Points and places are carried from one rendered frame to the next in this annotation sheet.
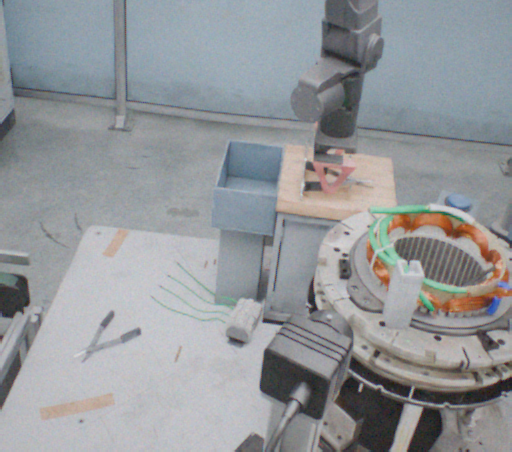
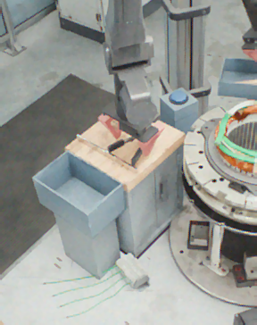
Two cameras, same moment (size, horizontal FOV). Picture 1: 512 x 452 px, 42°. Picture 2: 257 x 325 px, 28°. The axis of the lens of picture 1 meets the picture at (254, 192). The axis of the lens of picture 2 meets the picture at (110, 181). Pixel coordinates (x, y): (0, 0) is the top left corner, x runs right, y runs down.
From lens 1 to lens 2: 67 cm
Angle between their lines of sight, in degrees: 36
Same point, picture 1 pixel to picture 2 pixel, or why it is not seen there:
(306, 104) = (143, 112)
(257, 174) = (59, 182)
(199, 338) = (125, 306)
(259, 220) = (117, 207)
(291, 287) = (142, 226)
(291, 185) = (116, 169)
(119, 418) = not seen: outside the picture
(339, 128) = not seen: hidden behind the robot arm
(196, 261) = (50, 270)
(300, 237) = (140, 194)
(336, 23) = (127, 45)
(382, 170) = not seen: hidden behind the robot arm
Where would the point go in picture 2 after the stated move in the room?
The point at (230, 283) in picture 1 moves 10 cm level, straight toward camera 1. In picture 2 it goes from (104, 260) to (138, 280)
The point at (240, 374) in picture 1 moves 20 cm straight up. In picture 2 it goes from (171, 297) to (169, 247)
